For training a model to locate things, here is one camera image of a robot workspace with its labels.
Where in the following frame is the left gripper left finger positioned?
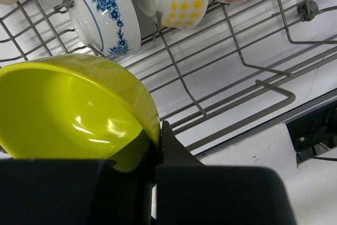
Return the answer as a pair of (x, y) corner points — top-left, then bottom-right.
(1, 143), (154, 224)

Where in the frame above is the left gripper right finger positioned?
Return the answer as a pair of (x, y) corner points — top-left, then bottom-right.
(156, 121), (296, 224)

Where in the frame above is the lime green plastic bowl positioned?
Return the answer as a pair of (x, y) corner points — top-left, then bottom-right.
(1, 54), (161, 172)

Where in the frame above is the blue floral ceramic bowl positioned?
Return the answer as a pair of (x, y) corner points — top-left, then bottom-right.
(68, 0), (141, 56)

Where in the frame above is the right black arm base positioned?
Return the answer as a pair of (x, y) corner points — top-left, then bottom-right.
(286, 102), (336, 164)

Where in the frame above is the grey wire dish rack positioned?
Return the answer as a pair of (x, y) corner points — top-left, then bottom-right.
(1, 0), (336, 154)

